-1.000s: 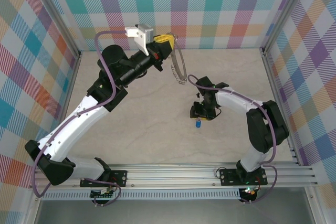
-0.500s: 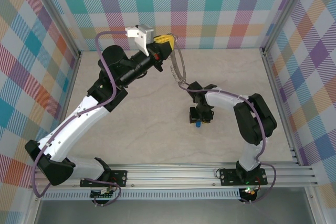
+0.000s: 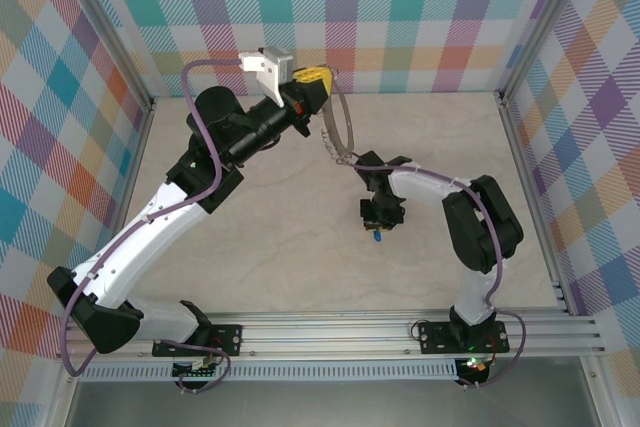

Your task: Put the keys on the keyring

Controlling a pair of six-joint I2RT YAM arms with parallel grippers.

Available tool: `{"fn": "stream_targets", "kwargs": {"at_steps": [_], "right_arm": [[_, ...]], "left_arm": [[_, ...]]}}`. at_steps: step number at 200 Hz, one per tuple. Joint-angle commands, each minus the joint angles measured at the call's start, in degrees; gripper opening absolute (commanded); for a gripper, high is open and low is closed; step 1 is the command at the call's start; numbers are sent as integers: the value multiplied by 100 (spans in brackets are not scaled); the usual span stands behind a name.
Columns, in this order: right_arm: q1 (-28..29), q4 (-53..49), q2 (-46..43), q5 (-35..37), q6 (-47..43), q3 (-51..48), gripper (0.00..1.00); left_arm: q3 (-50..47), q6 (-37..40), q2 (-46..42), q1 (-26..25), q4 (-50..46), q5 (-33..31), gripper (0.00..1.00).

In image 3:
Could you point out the blue plastic key tag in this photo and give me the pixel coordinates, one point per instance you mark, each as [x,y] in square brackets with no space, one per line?
[378,238]

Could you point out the metal band with split rings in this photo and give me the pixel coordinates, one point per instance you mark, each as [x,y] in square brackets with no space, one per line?
[349,127]

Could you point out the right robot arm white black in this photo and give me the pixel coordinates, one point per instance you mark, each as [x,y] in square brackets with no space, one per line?
[425,184]

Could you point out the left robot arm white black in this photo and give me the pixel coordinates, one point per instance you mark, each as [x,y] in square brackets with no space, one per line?
[145,232]

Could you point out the grey metal panel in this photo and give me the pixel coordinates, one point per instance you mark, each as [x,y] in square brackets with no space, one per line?
[325,404]

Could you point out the small black circuit board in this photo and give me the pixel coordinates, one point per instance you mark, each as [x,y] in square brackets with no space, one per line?
[197,373]

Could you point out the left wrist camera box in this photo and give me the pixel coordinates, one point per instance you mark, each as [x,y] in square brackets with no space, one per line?
[272,69]

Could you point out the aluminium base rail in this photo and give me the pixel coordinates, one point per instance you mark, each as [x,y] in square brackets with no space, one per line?
[325,334]

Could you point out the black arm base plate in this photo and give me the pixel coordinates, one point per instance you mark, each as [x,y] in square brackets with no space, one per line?
[432,337]
[227,339]

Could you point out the aluminium side rail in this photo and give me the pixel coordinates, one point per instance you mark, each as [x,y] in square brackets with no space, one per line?
[536,207]
[135,157]

